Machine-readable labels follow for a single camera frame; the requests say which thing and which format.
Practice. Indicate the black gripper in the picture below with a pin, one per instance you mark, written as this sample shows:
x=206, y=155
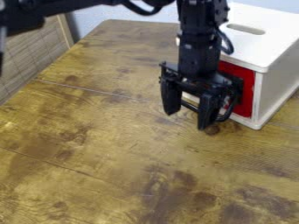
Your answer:
x=213, y=88

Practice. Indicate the red drawer front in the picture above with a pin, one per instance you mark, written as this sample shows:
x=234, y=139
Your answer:
x=246, y=76

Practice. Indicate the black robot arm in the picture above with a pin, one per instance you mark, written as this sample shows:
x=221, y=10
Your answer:
x=25, y=15

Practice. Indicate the white wooden drawer box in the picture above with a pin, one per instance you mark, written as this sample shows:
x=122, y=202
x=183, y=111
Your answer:
x=247, y=36

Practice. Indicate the woven bamboo blind panel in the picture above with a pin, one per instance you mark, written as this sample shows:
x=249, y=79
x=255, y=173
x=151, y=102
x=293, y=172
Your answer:
x=30, y=52

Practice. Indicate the black metal drawer handle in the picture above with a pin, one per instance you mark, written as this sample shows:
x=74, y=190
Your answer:
x=226, y=110

